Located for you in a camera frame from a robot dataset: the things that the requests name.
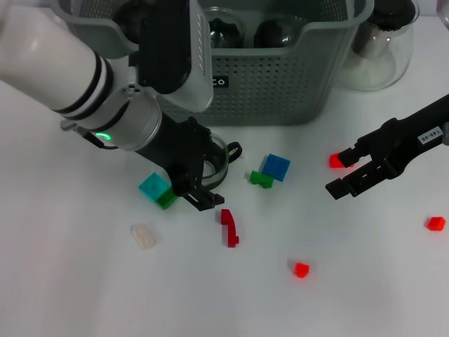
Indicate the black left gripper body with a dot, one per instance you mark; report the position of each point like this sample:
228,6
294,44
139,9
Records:
175,151

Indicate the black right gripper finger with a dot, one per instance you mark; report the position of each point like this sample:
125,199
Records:
350,158
338,187

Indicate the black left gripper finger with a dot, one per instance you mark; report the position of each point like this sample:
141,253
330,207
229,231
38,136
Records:
207,201

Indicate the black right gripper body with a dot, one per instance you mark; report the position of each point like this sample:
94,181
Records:
403,140

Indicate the glass teacup black sleeve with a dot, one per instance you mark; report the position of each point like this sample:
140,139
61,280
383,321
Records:
224,28
234,144
271,33

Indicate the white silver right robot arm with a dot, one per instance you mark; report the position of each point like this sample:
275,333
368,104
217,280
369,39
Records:
445,10

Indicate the grey perforated plastic storage bin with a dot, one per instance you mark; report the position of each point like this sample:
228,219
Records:
280,87

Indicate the orange-red sloped brick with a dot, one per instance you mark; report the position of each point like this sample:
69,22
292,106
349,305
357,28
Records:
335,160

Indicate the dark red curved brick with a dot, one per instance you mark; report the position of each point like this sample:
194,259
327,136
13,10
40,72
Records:
228,224

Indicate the flat green square brick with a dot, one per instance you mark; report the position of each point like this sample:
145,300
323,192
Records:
166,201

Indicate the teal square building brick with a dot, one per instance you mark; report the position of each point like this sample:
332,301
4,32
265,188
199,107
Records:
151,187

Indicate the small green stepped brick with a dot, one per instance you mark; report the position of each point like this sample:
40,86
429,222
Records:
261,178

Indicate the blue square building brick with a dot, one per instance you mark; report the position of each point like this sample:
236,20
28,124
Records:
277,166

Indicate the clear translucent building brick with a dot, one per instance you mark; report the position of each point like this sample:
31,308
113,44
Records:
144,237

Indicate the glass pitcher with black lid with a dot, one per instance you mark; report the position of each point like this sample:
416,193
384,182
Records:
379,66

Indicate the small red cube brick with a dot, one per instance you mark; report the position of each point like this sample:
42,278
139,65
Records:
301,270
436,224

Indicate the dark clay teapot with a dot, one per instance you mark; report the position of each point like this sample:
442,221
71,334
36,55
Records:
126,17

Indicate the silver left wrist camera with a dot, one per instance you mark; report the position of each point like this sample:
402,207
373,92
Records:
165,52

